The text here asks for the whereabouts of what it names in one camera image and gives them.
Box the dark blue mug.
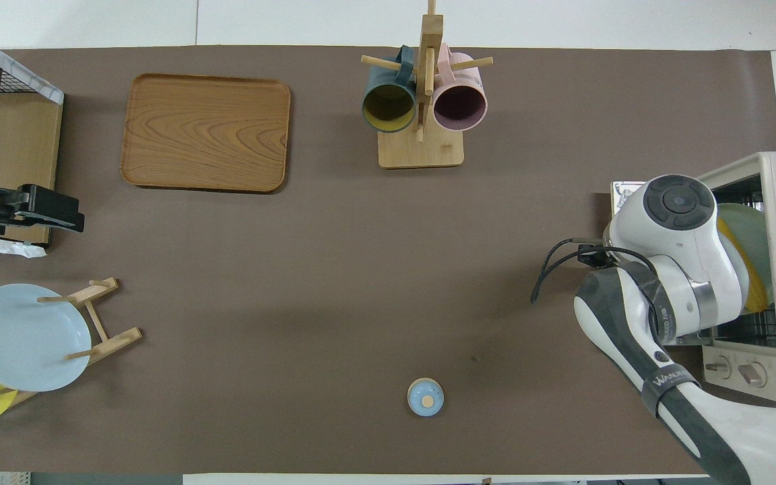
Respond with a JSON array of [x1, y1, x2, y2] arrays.
[[361, 46, 417, 134]]

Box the pink mug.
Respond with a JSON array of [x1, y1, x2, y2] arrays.
[[432, 43, 489, 133]]

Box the pale green plate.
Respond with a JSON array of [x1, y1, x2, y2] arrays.
[[717, 202, 775, 314]]

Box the small blue lid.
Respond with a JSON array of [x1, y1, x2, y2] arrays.
[[407, 378, 445, 417]]

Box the glass oven door with handle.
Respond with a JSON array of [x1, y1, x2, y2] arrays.
[[609, 179, 648, 218]]

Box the yellow corn cob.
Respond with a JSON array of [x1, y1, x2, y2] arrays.
[[717, 217, 768, 315]]

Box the wooden mug rack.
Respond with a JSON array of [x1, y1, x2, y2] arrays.
[[361, 0, 494, 169]]

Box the wooden plate rack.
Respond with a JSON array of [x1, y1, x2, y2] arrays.
[[0, 276, 143, 408]]

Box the brown table mat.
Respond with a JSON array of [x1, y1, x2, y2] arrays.
[[0, 46, 776, 476]]

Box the wooden shelf with wire basket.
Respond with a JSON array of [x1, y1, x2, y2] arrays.
[[0, 27, 65, 258]]

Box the brown wooden tray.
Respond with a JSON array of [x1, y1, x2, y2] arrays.
[[121, 73, 292, 194]]

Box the light blue plate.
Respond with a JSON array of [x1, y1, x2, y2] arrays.
[[0, 284, 92, 393]]

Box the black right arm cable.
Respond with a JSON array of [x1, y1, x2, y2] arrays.
[[531, 237, 661, 305]]

